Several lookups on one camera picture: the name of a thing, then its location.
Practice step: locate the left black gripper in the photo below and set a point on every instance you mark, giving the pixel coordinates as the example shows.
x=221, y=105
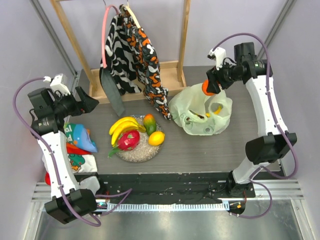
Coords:
x=87, y=105

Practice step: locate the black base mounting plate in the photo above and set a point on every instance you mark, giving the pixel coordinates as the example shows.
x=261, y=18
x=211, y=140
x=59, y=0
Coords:
x=176, y=188

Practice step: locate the yellow fake banana bunch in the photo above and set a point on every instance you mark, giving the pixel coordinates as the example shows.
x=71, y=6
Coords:
x=123, y=125

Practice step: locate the dark fake grapes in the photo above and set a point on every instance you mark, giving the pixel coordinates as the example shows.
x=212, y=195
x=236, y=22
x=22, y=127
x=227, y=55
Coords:
x=199, y=116

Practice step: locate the wooden clothes hanger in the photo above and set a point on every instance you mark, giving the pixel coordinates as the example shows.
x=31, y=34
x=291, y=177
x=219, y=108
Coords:
x=132, y=15

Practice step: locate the white slotted cable duct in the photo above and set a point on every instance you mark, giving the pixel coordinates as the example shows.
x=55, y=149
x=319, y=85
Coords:
x=224, y=206

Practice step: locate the orange fake orange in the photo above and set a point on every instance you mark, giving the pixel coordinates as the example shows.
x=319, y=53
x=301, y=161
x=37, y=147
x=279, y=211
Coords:
x=205, y=88

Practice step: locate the colourful cartoon print cloth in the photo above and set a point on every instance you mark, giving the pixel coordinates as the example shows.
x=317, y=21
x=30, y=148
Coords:
x=80, y=149

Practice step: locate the orange grey camouflage garment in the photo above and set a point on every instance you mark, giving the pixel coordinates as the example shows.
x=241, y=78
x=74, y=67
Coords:
x=147, y=64

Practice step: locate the glass plate with rice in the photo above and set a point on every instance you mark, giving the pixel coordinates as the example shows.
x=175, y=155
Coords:
x=143, y=152

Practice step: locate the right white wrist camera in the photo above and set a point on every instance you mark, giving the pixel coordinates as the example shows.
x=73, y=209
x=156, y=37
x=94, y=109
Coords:
x=218, y=55

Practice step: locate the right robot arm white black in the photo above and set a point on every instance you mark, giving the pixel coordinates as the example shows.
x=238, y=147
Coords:
x=274, y=140

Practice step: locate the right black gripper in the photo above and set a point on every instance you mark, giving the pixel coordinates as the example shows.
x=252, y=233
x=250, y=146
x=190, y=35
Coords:
x=217, y=75

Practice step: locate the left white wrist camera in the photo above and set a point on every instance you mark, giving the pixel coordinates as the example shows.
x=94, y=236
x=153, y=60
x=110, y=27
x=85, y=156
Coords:
x=58, y=83

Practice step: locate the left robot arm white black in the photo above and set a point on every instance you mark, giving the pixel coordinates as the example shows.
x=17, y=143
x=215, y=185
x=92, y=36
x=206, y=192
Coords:
x=70, y=199

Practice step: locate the black white zebra garment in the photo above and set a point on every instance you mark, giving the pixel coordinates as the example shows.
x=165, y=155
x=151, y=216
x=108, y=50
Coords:
x=119, y=77

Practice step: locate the red fake dragon fruit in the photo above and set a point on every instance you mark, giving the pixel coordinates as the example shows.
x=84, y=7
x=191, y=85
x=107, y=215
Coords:
x=126, y=142

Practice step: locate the green red fake mango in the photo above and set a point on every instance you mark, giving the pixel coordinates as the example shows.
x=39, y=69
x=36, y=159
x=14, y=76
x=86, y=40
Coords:
x=149, y=124

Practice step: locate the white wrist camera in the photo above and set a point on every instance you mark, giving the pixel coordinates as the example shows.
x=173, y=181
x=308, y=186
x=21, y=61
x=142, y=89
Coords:
x=58, y=83
x=218, y=55

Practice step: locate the yellow fake lemon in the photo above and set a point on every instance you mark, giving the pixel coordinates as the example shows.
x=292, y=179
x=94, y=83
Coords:
x=156, y=138

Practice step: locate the pink clothes hanger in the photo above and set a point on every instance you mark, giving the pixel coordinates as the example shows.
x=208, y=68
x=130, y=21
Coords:
x=103, y=32

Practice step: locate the green avocado print plastic bag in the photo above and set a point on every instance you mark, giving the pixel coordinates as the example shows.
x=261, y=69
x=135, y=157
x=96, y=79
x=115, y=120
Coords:
x=192, y=100

